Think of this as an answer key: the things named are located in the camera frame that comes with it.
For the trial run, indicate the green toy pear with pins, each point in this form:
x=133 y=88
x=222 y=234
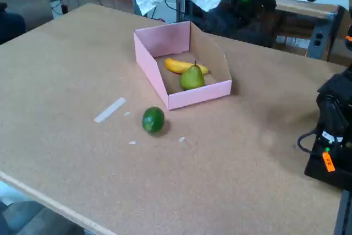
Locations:
x=192 y=79

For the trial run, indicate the pink cardboard box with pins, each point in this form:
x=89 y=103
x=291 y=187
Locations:
x=154 y=72

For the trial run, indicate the round green toy fruit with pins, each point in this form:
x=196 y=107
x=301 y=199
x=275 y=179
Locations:
x=153 y=120

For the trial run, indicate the yellow toy banana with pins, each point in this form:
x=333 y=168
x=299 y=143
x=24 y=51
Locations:
x=176 y=65

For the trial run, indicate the long white tape strip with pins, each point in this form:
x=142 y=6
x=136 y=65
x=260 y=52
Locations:
x=110 y=109

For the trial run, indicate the wooden workbench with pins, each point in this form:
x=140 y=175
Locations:
x=302 y=5

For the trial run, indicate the dark blue chair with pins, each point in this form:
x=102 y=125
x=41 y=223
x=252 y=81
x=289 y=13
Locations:
x=11 y=26

